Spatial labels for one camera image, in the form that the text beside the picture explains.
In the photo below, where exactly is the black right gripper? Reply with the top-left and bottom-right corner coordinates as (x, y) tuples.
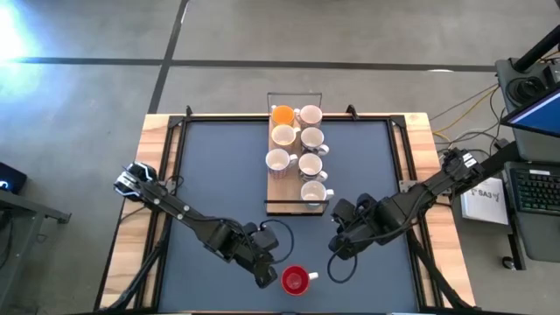
(327, 213), (390, 263)

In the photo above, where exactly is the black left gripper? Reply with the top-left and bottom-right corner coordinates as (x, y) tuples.
(230, 238), (280, 290)

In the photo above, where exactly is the glossy red mug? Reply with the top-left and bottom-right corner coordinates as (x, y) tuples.
(280, 264), (319, 298)

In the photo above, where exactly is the red lattice patterned mug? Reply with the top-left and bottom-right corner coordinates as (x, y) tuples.
(264, 148), (299, 179)

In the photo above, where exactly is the dark patterned white mug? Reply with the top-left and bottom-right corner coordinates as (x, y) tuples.
(299, 126), (331, 158)

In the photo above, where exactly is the cream yellow mug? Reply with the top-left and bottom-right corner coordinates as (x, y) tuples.
(269, 123), (302, 148)

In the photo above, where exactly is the pale pink mug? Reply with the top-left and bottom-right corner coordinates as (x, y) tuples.
(295, 103), (324, 130)

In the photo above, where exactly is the orange mug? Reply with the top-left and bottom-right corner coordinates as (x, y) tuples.
(269, 103), (302, 128)

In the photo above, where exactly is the grey-blue table mat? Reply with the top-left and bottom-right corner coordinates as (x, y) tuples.
(159, 120), (421, 312)

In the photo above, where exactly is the white printed booklet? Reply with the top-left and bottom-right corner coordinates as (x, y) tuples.
(459, 176), (510, 227)

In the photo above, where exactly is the grey equipment stand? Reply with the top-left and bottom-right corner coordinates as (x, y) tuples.
(494, 56), (560, 263)

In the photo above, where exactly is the black keyboard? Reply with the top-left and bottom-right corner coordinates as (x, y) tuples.
(508, 167), (560, 216)

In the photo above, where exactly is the open laptop with blue screen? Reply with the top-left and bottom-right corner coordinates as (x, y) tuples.
(500, 85), (560, 139)

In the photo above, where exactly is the black round device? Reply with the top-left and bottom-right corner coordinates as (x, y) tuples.
(507, 73), (548, 104)

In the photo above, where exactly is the black device with blue light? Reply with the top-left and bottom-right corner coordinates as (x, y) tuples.
(0, 161), (28, 196)

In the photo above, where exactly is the black stand pole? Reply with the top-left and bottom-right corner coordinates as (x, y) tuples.
(512, 24), (560, 74)

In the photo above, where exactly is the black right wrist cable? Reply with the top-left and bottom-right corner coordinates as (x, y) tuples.
(326, 251), (359, 284)

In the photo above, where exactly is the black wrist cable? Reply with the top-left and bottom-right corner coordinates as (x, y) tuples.
(257, 218), (296, 266)
(326, 251), (359, 284)

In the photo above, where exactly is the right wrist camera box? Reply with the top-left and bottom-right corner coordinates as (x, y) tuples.
(330, 197), (365, 228)

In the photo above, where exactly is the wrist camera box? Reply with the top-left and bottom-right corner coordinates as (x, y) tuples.
(251, 226), (280, 254)
(330, 197), (365, 228)

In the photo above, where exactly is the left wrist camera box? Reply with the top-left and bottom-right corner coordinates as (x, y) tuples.
(251, 226), (280, 254)

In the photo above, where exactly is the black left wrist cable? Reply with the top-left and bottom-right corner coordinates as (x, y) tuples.
(257, 218), (296, 266)

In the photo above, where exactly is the wooden tray with black handles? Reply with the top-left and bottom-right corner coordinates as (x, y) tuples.
(263, 91), (330, 216)

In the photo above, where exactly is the black metal table frame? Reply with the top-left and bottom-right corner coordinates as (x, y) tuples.
(94, 104), (480, 315)

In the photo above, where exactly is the grey floor cable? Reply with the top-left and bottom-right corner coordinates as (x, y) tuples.
(430, 82), (504, 159)

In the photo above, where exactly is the yellow floor cable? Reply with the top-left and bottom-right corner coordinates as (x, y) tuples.
(432, 85), (500, 144)

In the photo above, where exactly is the grey metal bracket stand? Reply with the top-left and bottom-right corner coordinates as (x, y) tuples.
(0, 187), (74, 272)

